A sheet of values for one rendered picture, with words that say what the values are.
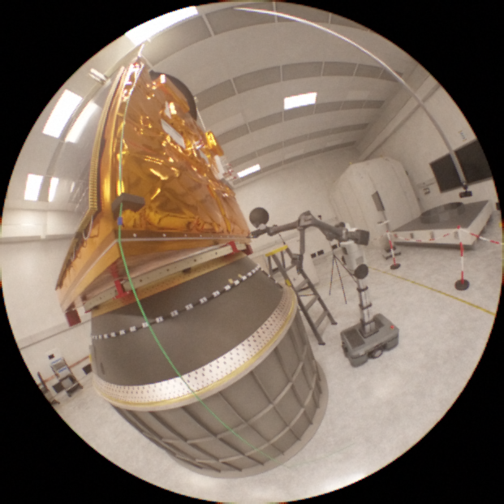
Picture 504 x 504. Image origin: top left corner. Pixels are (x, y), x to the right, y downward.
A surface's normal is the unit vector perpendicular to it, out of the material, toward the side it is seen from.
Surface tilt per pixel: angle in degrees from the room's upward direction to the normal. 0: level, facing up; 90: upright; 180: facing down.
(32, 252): 90
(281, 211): 90
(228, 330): 62
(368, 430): 0
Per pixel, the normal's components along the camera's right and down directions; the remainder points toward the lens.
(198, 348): 0.26, -0.61
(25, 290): 0.91, -0.36
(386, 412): -0.37, -0.93
